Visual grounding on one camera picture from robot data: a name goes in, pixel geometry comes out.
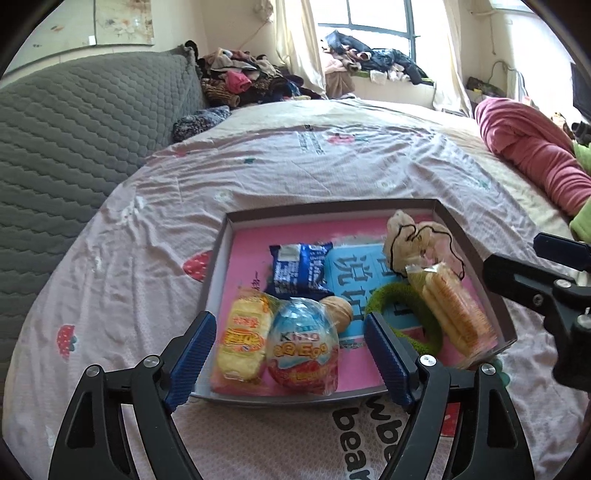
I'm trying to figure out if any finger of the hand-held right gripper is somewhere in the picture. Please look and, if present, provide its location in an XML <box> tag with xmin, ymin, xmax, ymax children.
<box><xmin>533</xmin><ymin>233</ymin><xmax>591</xmax><ymax>275</ymax></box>
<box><xmin>482</xmin><ymin>253</ymin><xmax>578</xmax><ymax>319</ymax></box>

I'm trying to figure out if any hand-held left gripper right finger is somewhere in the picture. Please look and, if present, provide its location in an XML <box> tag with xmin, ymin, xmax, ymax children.
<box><xmin>364</xmin><ymin>311</ymin><xmax>536</xmax><ymax>480</ymax></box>

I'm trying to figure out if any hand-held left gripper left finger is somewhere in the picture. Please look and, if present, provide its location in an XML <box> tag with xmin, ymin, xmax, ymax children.
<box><xmin>48</xmin><ymin>311</ymin><xmax>218</xmax><ymax>480</ymax></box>

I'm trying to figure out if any yellow cake packet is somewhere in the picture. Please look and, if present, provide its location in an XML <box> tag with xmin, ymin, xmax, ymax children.
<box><xmin>210</xmin><ymin>286</ymin><xmax>278</xmax><ymax>384</ymax></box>

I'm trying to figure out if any walnut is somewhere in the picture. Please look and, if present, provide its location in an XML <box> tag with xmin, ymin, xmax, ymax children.
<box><xmin>318</xmin><ymin>296</ymin><xmax>354</xmax><ymax>334</ymax></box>

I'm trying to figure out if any green fuzzy scrunchie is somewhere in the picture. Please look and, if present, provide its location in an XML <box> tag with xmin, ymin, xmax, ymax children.
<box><xmin>364</xmin><ymin>282</ymin><xmax>444</xmax><ymax>355</ymax></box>

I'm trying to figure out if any wafer biscuit packet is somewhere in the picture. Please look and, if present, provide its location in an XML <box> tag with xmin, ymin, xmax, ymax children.
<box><xmin>405</xmin><ymin>262</ymin><xmax>499</xmax><ymax>358</ymax></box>

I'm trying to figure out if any egg-shaped candy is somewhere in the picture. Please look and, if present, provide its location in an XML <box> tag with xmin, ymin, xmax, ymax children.
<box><xmin>267</xmin><ymin>298</ymin><xmax>341</xmax><ymax>395</ymax></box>

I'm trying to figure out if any shallow grey cardboard box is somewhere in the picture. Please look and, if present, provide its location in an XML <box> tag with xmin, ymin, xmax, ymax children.
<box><xmin>189</xmin><ymin>198</ymin><xmax>518</xmax><ymax>407</ymax></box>

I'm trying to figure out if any cream scrunchie with black trim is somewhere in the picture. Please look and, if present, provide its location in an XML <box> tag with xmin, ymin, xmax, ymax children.
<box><xmin>383</xmin><ymin>210</ymin><xmax>465</xmax><ymax>280</ymax></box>

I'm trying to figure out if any blue snack packet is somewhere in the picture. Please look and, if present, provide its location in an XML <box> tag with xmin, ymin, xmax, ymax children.
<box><xmin>269</xmin><ymin>242</ymin><xmax>335</xmax><ymax>300</ymax></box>

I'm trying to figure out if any green cloth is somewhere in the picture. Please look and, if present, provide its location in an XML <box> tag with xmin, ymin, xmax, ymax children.
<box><xmin>569</xmin><ymin>143</ymin><xmax>591</xmax><ymax>243</ymax></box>

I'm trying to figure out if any pink quilt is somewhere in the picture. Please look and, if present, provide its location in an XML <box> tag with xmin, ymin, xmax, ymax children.
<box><xmin>475</xmin><ymin>98</ymin><xmax>591</xmax><ymax>217</ymax></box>

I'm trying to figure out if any black television screen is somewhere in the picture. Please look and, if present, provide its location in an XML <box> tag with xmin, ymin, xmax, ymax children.
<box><xmin>570</xmin><ymin>62</ymin><xmax>591</xmax><ymax>121</ymax></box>

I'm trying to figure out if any cream curtain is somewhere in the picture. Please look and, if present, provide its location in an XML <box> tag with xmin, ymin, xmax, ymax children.
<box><xmin>434</xmin><ymin>0</ymin><xmax>474</xmax><ymax>116</ymax></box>
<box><xmin>272</xmin><ymin>0</ymin><xmax>328</xmax><ymax>100</ymax></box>

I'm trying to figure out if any dark patterned cloth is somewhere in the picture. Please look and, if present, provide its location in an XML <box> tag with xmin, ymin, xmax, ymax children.
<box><xmin>172</xmin><ymin>105</ymin><xmax>230</xmax><ymax>143</ymax></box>

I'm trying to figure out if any grey quilted headboard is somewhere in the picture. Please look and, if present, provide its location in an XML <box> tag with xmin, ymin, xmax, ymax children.
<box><xmin>0</xmin><ymin>53</ymin><xmax>206</xmax><ymax>324</ymax></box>

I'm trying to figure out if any clothes heap on windowsill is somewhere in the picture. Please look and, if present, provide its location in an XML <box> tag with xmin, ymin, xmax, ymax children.
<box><xmin>321</xmin><ymin>30</ymin><xmax>435</xmax><ymax>86</ymax></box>

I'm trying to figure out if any brown cloth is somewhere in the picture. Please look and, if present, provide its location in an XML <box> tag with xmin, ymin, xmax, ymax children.
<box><xmin>325</xmin><ymin>71</ymin><xmax>356</xmax><ymax>100</ymax></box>

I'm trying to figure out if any pile of mixed clothes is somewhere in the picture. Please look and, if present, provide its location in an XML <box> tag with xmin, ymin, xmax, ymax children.
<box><xmin>185</xmin><ymin>41</ymin><xmax>324</xmax><ymax>109</ymax></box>

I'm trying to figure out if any window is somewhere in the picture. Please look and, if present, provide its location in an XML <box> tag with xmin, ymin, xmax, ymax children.
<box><xmin>307</xmin><ymin>0</ymin><xmax>416</xmax><ymax>47</ymax></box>

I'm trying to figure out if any floral wall picture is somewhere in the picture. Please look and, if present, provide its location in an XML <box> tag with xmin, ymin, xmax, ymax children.
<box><xmin>92</xmin><ymin>0</ymin><xmax>155</xmax><ymax>47</ymax></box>

